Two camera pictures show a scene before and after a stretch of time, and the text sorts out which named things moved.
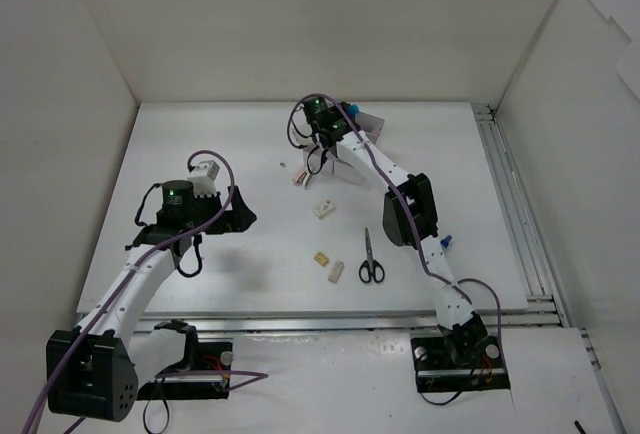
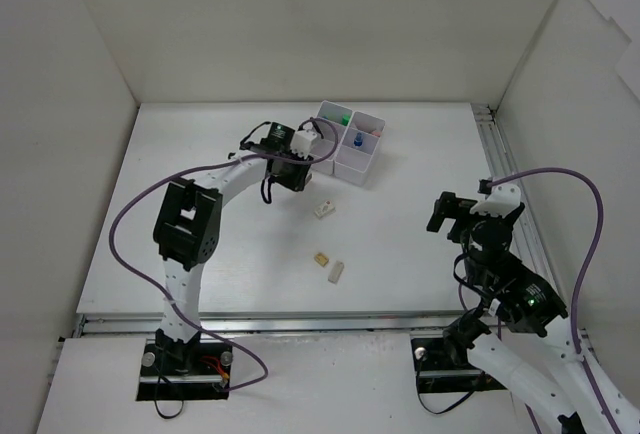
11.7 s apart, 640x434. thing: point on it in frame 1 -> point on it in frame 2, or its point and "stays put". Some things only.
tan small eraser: x=321 y=259 stays put
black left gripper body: x=232 y=211 -> x=292 y=177
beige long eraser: x=336 y=272 stays put
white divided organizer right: x=344 y=169 stays put
